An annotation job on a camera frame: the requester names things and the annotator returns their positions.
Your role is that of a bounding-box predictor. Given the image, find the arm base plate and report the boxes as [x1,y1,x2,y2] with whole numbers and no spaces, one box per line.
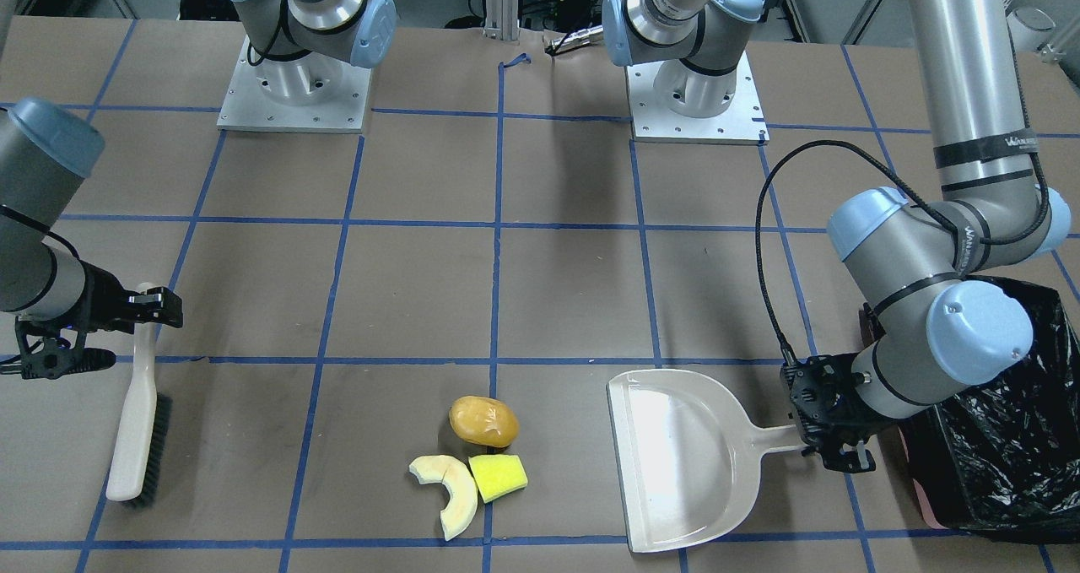
[217,38,374,134]
[624,52,770,145]

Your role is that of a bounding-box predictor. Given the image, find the pale melon rind slice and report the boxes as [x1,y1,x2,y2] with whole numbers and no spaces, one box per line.
[408,455,478,542]

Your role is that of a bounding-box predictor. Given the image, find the brown potato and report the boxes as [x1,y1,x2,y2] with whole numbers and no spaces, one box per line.
[448,396,521,449]

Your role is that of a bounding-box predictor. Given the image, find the aluminium frame post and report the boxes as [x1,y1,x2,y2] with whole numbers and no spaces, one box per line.
[483,0,521,45]

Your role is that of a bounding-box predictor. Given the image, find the yellow green sponge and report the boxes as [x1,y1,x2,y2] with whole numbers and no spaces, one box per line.
[469,454,529,504]

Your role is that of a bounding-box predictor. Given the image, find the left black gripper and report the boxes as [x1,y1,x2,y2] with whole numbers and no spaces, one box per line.
[780,354,883,474]

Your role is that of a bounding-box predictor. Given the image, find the bin with black bag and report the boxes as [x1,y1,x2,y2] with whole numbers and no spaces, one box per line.
[853,272,1077,543]

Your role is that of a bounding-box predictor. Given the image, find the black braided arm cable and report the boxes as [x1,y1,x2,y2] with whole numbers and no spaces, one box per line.
[755,16,1050,371]

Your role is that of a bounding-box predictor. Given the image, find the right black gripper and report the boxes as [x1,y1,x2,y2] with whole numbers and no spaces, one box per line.
[1,265,184,380]

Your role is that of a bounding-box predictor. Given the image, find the beige plastic dustpan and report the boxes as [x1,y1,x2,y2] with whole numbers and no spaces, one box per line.
[607,369,805,554]

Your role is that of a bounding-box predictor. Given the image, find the beige hand brush black bristles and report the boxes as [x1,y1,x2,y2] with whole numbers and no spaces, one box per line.
[105,323,172,509]

